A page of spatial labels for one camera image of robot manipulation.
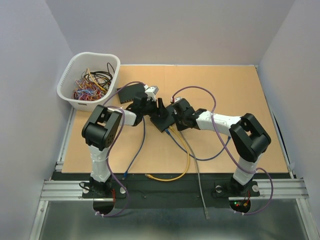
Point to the aluminium mounting rail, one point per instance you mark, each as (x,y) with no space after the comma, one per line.
(282,189)

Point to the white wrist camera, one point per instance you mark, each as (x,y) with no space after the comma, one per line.
(174,100)
(151,91)

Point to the white plastic basket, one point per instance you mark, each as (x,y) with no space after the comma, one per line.
(76,66)

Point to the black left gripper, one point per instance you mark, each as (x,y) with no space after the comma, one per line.
(160,112)

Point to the black network switch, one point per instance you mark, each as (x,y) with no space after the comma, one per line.
(127,94)
(164,119)

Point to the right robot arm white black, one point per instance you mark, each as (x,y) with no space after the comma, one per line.
(249,137)

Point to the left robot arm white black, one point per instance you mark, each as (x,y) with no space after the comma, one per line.
(102,130)

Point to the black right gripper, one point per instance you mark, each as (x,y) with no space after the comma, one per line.
(179,127)

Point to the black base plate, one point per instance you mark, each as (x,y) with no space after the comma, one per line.
(191,191)

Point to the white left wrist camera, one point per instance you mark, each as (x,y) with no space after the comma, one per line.
(151,91)

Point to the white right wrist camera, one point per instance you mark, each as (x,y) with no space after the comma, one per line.
(174,100)

